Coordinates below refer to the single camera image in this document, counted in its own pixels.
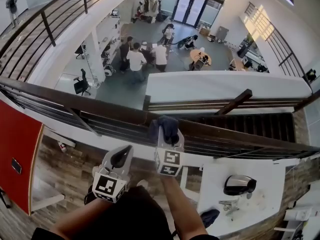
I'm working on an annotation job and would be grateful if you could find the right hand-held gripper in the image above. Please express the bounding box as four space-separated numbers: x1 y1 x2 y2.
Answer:
154 126 185 178

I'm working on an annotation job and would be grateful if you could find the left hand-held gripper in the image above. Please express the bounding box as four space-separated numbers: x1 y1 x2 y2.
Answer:
91 145 134 205

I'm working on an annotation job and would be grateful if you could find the dark blue cloth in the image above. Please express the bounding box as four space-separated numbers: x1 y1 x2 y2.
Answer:
149 115 180 146
199 208 221 229

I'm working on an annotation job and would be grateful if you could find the dark wooden railing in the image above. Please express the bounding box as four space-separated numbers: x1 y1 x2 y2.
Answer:
0 75 320 160

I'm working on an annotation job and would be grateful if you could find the person's left forearm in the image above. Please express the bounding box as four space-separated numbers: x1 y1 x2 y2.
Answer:
53 197 111 237

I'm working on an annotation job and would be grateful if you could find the person's right forearm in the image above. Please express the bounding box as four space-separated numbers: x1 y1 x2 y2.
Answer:
161 175 208 237

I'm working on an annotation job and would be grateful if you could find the black metal balcony railing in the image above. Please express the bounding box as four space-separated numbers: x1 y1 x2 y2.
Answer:
244 1 311 79
0 0 126 82

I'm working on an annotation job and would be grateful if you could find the person's black shirt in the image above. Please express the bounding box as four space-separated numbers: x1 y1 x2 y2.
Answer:
31 185 221 240

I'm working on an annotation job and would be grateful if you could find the dark stair handrail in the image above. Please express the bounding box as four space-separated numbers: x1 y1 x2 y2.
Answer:
142 88 320 115

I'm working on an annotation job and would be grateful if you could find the dark wooden staircase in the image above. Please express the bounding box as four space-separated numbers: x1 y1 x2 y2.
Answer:
184 112 297 145

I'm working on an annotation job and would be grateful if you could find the black office chair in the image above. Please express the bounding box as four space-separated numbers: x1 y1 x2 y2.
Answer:
73 68 91 97
74 43 87 60

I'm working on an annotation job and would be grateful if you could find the small grey metal tool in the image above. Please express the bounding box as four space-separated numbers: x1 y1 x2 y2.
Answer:
218 198 240 216

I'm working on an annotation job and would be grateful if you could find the round wooden table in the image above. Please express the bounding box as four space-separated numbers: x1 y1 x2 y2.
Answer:
189 48 213 67

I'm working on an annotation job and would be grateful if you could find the white round wheeled device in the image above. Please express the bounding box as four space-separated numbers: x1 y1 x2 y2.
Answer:
103 63 116 77

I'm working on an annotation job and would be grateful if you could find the black smartphone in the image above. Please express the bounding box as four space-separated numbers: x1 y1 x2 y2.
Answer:
11 157 23 174

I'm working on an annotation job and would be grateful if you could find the red table with white legs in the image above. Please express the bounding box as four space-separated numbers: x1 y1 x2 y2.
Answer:
0 99 76 216

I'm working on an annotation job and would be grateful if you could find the white computer workstation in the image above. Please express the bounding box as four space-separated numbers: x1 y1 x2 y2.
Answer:
228 40 270 74

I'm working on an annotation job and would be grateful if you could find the black equipment stand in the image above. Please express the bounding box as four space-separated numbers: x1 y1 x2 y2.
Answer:
0 187 12 209

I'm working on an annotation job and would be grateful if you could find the grey metal cabinet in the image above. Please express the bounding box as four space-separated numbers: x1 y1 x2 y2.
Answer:
215 25 230 41

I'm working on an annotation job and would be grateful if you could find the glass entrance door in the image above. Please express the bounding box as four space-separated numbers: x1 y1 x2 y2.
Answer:
172 0 208 27

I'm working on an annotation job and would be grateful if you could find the white side desk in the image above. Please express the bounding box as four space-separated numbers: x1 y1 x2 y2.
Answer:
273 196 320 240

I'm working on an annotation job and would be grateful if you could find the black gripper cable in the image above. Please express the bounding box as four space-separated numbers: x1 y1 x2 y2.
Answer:
84 185 97 206

